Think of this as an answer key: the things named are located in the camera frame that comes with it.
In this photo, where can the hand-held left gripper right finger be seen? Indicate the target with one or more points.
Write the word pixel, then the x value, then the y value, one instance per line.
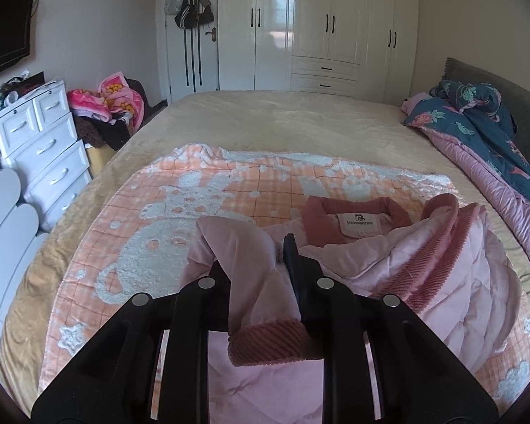
pixel 291 265

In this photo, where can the black striped hanging bag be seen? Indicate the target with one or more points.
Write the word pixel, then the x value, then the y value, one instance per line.
pixel 186 15

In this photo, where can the pink pillow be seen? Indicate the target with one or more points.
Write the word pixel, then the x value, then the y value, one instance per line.
pixel 415 100

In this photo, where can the brown cardboard box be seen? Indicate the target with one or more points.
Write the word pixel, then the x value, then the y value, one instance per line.
pixel 98 159

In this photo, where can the white room door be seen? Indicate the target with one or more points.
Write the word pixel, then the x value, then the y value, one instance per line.
pixel 207 66

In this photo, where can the white drawer chest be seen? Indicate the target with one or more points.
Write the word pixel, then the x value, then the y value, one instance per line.
pixel 39 150

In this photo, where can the black hanging handbag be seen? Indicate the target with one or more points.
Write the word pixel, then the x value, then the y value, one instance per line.
pixel 205 14

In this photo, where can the white hanging cap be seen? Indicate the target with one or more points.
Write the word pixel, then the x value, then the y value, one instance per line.
pixel 172 5

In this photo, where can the pink quilted jacket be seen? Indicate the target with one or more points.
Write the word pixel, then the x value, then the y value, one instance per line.
pixel 446 282

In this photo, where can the bed with beige sheet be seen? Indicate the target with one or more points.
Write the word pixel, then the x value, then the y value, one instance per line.
pixel 291 119

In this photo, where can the pink cartoon blanket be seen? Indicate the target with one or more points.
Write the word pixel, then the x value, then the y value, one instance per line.
pixel 123 101

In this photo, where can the blue floral pink quilt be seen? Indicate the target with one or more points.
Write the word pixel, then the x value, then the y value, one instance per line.
pixel 468 150

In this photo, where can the white cloud-shaped panel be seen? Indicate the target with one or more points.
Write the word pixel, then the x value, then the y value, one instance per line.
pixel 4 251

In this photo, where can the white glossy wardrobe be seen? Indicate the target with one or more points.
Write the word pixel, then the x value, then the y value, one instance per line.
pixel 357 9

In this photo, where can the grey upholstered headboard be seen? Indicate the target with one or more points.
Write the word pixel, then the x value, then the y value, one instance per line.
pixel 525 97

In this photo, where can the dark clothes pile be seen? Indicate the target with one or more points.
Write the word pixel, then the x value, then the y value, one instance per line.
pixel 101 134

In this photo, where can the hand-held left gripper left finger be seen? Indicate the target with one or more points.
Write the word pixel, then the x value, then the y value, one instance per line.
pixel 218 280

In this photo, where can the black wall television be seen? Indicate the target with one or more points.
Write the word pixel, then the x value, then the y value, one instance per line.
pixel 4 35

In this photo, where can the clutter on drawer chest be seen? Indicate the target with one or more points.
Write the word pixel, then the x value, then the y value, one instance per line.
pixel 13 90

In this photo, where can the orange white checked blanket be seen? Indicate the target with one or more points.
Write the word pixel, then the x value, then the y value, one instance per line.
pixel 159 238

